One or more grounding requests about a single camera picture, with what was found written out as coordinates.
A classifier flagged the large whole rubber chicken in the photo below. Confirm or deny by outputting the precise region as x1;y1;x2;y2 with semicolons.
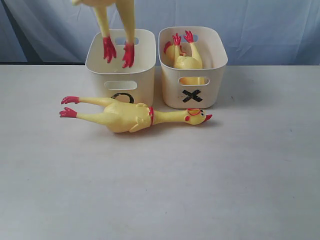
71;0;136;68

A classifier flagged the cream bin marked cross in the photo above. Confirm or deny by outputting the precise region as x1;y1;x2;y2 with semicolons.
158;26;228;109

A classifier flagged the severed rubber chicken head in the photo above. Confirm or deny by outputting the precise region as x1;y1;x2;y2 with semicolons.
163;41;187;61

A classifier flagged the headless rubber chicken body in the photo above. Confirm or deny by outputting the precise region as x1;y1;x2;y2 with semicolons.
172;30;205;85

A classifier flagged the blue-grey backdrop curtain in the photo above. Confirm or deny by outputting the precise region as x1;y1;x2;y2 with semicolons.
0;0;320;65

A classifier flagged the cream bin marked circle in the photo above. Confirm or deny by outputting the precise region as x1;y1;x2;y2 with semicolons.
85;28;157;106

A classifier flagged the whole rubber chicken near bins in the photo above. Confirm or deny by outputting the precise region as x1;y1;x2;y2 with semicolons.
59;96;213;133

